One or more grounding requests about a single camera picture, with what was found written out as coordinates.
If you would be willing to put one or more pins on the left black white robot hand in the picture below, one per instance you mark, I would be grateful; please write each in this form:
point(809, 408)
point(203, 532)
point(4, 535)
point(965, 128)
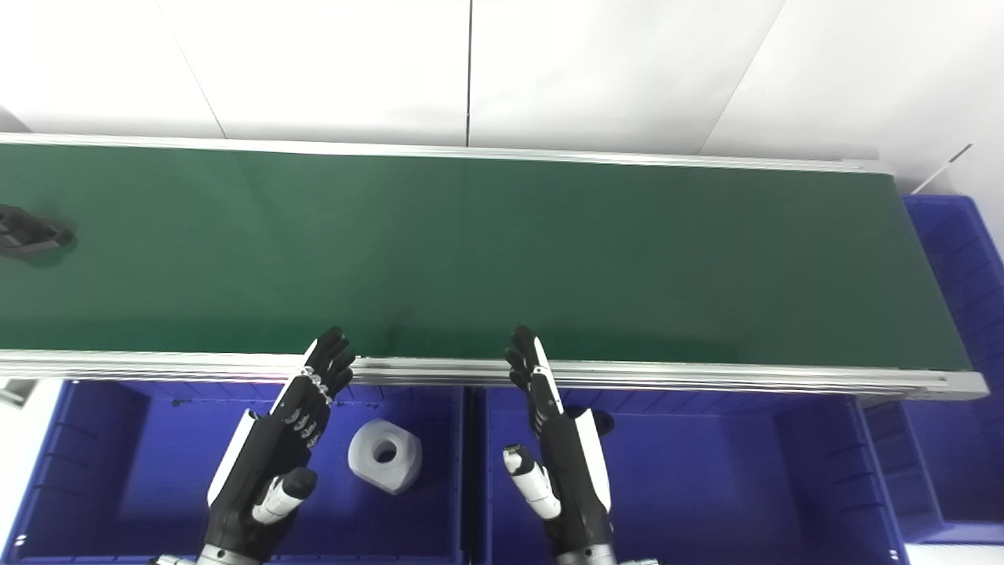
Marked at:
point(267, 455)

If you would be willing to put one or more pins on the thin white rod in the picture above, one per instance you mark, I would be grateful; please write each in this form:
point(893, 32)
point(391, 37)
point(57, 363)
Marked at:
point(941, 169)

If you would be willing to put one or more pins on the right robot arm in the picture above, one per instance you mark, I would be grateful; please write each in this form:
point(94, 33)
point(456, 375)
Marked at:
point(588, 558)

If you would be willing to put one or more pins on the green conveyor belt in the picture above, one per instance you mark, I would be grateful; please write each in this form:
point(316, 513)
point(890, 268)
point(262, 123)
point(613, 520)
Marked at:
point(471, 251)

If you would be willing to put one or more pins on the aluminium conveyor side rail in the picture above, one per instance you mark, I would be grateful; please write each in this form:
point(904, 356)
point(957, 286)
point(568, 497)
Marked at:
point(706, 378)
point(627, 158)

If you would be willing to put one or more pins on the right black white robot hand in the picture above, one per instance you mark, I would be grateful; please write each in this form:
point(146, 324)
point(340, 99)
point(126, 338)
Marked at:
point(569, 471)

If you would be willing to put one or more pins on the blue plastic bin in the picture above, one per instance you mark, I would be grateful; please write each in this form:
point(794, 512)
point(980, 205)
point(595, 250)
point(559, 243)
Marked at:
point(706, 486)
point(961, 314)
point(118, 471)

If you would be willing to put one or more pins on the grey conveyor support bracket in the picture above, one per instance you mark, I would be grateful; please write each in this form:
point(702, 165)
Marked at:
point(16, 391)

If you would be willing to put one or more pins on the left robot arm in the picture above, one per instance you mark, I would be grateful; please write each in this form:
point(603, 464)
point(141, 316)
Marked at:
point(223, 558)

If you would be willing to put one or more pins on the white hexagonal part with hole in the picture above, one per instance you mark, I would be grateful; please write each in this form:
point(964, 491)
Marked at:
point(384, 457)

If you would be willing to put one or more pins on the black flanged metal part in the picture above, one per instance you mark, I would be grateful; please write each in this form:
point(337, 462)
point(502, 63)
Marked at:
point(27, 234)

